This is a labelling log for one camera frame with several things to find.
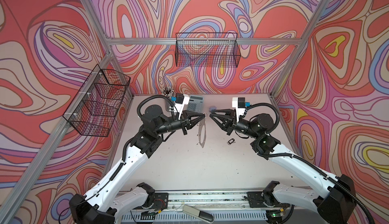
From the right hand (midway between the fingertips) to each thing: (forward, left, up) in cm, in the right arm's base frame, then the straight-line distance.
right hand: (210, 118), depth 61 cm
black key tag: (+8, -16, -37) cm, 41 cm away
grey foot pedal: (-30, +6, -32) cm, 44 cm away
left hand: (-2, +2, +2) cm, 4 cm away
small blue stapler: (+34, -6, -33) cm, 48 cm away
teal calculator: (+39, +5, -33) cm, 51 cm away
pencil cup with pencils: (+37, +24, -19) cm, 48 cm away
